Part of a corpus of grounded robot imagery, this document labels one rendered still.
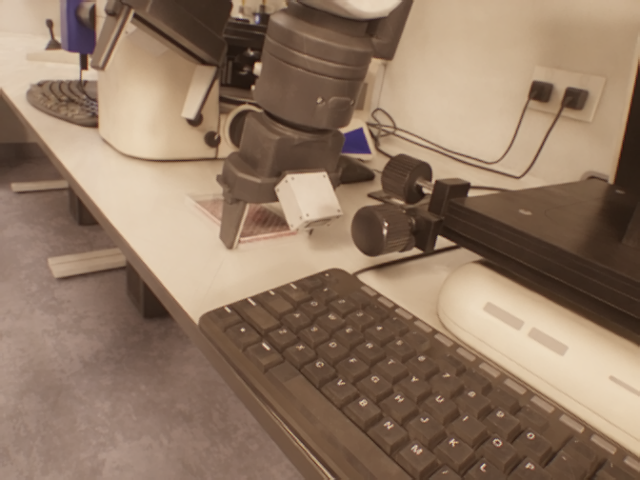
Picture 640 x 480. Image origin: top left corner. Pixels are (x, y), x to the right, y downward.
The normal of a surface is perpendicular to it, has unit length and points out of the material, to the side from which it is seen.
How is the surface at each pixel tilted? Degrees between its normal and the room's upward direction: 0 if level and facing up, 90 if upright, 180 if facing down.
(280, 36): 91
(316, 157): 102
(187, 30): 84
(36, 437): 0
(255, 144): 90
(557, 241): 0
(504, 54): 90
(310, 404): 5
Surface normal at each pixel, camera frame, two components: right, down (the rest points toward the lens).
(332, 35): 0.31, -0.17
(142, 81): 0.02, 0.41
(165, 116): 0.52, 0.41
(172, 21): 0.76, 0.27
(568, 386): -0.75, 0.05
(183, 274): 0.15, -0.91
